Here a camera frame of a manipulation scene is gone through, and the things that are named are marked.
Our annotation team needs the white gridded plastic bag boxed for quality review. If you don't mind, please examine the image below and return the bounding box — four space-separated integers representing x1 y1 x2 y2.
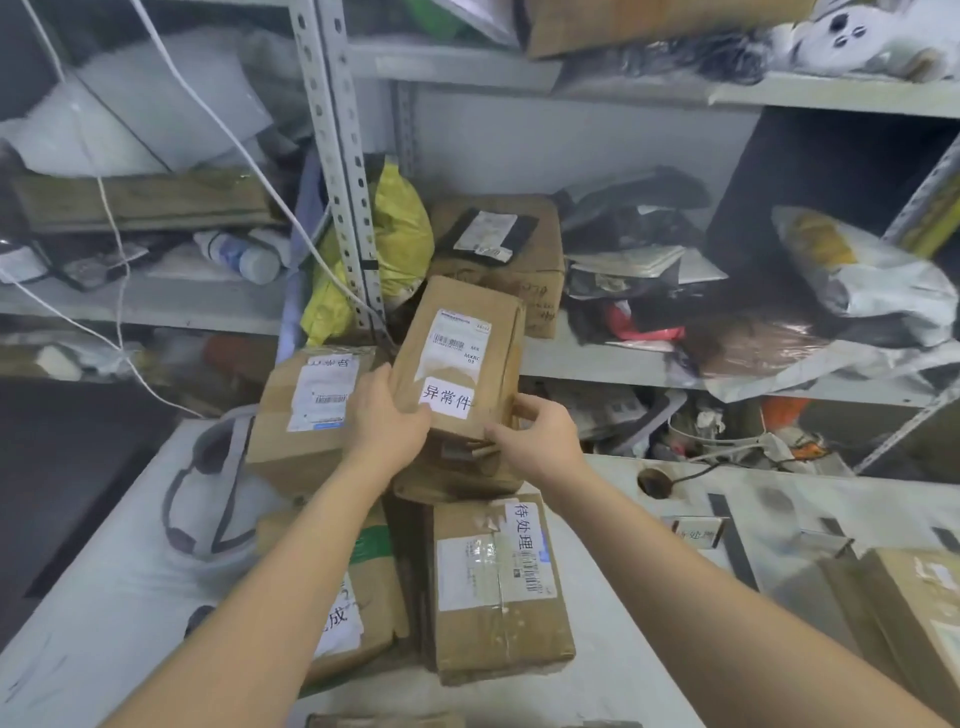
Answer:
704 341 960 406

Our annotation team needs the small white plastic bottle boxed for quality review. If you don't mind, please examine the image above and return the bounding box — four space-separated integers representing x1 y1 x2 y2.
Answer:
247 224 295 270

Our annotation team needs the person's left forearm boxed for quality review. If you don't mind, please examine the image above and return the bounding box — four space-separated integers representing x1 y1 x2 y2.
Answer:
97 453 399 728

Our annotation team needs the white power strip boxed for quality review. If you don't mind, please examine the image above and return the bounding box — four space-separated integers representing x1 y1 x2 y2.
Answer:
757 431 830 463

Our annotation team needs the rolled pale paper poster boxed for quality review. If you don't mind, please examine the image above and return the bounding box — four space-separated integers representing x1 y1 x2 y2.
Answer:
275 149 333 365

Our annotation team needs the pile of brown parcels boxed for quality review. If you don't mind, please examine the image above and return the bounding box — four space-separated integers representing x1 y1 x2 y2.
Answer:
303 438 530 728

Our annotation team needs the person's right hand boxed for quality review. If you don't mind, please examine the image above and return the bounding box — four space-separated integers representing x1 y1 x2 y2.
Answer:
483 395 595 511

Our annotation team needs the small orange container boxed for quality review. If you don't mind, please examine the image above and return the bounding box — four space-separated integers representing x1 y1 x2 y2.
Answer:
206 333 277 385

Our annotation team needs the thin black cable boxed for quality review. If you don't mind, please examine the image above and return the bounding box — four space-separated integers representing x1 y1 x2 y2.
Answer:
637 442 766 500

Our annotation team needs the blurred grey storage rack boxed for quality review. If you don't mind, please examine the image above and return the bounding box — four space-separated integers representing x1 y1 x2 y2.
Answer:
0 0 361 339

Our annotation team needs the thick white cord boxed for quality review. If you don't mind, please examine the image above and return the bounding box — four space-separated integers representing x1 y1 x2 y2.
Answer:
128 0 395 331

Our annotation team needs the grey and black mailer bag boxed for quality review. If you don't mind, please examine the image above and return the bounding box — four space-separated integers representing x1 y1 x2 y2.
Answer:
562 209 729 301

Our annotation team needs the crumpled cardboard box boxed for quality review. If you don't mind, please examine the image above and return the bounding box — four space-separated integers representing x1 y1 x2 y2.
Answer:
427 194 568 340

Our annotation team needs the green plastic bag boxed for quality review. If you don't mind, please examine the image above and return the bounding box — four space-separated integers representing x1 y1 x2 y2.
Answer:
404 0 470 43

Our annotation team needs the cardboard parcel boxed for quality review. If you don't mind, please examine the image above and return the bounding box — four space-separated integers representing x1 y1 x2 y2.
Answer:
254 502 412 688

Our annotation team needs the thin white wire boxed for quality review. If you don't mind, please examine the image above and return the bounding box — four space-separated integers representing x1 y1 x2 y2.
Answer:
0 0 204 418

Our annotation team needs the orange box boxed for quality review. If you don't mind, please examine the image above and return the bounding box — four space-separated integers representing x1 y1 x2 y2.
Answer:
761 395 815 433

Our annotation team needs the colourful printed paper box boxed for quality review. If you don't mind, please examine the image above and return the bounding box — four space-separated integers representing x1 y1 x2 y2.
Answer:
569 382 650 444

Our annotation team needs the brown parcel in clear wrap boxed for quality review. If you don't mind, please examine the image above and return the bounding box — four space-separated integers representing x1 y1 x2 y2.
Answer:
686 311 834 380

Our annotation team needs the white mailer bag yellow patch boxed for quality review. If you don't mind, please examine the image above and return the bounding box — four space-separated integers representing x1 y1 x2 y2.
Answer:
772 206 960 348

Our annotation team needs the person's left hand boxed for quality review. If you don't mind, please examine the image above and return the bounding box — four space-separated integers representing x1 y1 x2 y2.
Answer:
341 365 433 489

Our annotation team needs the flat green-printed cardboard box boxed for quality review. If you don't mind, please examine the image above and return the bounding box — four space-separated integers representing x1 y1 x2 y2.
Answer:
8 168 285 235

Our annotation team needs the yellow plastic bag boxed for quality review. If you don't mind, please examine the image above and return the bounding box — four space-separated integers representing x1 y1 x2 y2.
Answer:
299 157 436 348

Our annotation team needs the white plastic basket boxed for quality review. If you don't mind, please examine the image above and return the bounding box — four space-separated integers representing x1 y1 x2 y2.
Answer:
663 408 733 459

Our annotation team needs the person's right forearm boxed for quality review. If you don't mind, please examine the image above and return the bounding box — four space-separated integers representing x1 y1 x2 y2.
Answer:
551 468 946 728

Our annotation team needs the white crumpled wrapper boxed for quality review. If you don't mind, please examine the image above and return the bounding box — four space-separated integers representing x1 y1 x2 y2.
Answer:
33 341 148 382

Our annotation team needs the pink plastic packet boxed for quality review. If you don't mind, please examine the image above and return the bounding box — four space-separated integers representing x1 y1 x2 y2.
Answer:
603 303 688 343

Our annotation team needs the black rubber mat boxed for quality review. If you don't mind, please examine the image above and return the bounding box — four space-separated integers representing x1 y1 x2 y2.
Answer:
0 374 185 650

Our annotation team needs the white headset grey strap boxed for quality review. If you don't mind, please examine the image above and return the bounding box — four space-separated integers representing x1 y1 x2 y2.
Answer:
161 408 262 562

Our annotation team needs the dark fuzzy bundle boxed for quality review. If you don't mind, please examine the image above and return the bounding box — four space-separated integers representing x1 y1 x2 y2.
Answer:
622 33 778 85

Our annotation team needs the black glossy packet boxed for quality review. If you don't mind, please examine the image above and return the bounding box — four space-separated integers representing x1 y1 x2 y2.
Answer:
58 238 151 294

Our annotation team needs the black fluffy plastic bag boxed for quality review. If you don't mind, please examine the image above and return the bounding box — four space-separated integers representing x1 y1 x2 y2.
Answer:
558 168 710 226

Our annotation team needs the grey metal shelf rack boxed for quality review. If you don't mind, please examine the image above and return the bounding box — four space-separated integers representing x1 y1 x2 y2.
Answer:
288 0 960 481

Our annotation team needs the white foam sheet bundle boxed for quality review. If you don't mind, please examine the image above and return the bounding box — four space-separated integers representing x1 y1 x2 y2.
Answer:
0 29 275 178

